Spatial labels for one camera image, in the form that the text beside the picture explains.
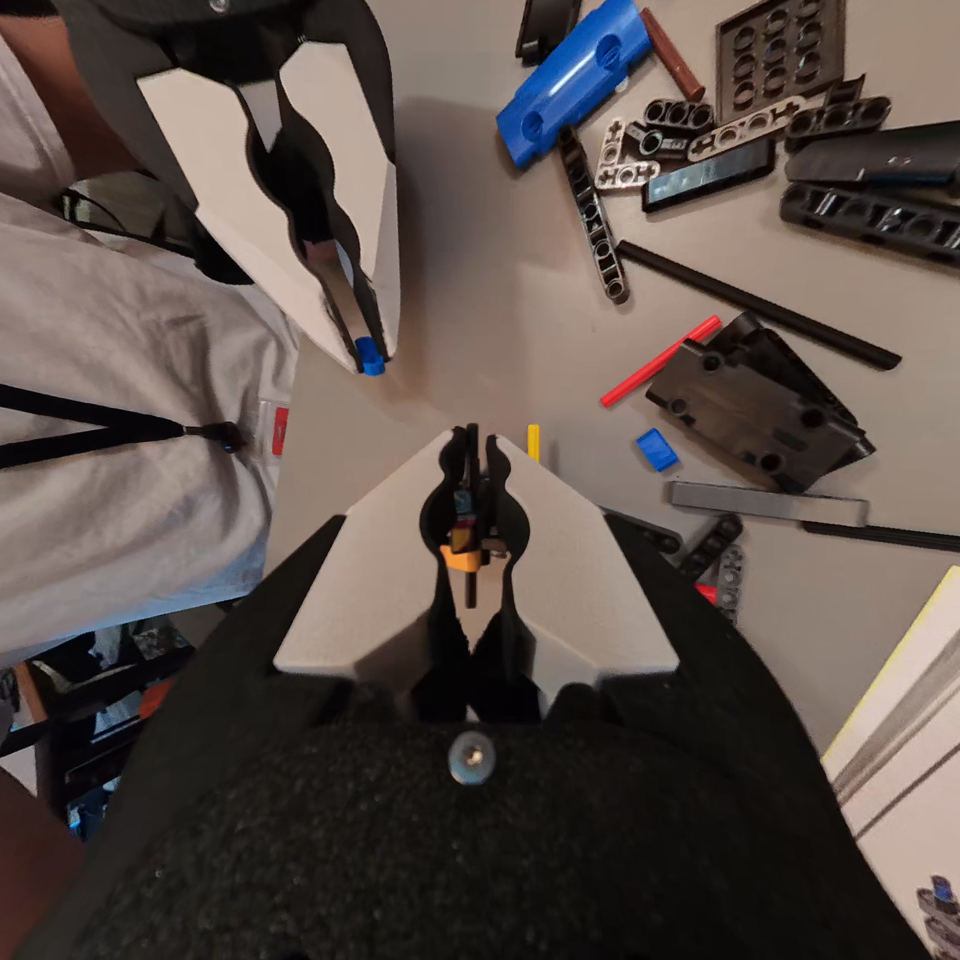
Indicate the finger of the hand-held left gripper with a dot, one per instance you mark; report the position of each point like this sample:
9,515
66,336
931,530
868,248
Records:
367,172
225,172

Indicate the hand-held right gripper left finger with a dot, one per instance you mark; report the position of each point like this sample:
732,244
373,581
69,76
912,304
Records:
352,600

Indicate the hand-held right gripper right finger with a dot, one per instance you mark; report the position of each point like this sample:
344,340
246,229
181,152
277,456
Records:
585,600

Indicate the small multicoloured lego assembly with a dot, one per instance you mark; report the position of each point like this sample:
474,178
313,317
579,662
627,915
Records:
469,525

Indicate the small blue lego pin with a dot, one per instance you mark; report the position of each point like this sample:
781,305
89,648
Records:
370,356

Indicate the person's left forearm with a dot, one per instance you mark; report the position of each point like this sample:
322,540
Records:
45,52

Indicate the dark grey lego beam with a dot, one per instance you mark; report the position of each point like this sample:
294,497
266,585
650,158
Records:
730,581

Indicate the yellow lego axle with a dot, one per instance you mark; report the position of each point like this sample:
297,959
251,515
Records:
533,442

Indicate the small blue lego slope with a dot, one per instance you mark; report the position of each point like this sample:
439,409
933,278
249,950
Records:
657,448

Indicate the long grey lego tile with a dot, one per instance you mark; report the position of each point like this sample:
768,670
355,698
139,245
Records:
765,504

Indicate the large blue lego panel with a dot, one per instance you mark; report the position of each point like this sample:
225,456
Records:
577,79

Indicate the black curved lego piece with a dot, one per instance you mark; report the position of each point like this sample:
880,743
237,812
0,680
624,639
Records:
547,26

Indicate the long black lego beam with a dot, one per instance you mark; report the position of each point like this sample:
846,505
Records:
596,217

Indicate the red lego axle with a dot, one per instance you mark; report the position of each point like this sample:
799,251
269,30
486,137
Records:
660,361

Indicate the light grey angled lego beam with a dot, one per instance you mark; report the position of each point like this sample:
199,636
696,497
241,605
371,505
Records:
621,161

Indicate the large black lego panel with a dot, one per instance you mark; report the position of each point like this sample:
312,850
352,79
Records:
757,405

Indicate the black lego connector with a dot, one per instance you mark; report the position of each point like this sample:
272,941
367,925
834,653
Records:
660,140

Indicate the thin black lego rod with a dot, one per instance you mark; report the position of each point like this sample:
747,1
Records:
885,536

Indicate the short black lego beam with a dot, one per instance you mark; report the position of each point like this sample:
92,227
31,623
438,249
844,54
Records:
679,115

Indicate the brown lego axle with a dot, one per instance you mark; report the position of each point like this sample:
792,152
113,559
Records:
673,54

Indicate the glossy black lego tile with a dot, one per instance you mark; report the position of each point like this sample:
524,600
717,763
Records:
709,174

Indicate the long black lego axle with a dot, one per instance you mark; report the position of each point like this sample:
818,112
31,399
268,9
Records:
757,304

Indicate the lego instruction booklet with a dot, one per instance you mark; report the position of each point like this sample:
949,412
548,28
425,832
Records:
907,750

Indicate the dark grey holed lego plate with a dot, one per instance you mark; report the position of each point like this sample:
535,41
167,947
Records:
780,56

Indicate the thick black lego beam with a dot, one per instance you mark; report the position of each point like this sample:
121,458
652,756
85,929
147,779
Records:
870,221

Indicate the black double lego beam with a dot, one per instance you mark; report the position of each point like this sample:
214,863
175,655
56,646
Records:
840,116

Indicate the black curved lego panel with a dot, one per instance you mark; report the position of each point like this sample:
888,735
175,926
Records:
877,161

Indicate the black eyeglasses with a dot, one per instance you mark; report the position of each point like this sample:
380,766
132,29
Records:
127,214

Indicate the clear badge with red mark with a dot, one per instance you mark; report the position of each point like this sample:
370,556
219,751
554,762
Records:
276,431

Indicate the person's light grey shirt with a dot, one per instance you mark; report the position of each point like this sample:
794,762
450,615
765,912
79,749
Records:
127,420

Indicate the dark clutter under table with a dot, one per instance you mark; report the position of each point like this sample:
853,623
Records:
97,720

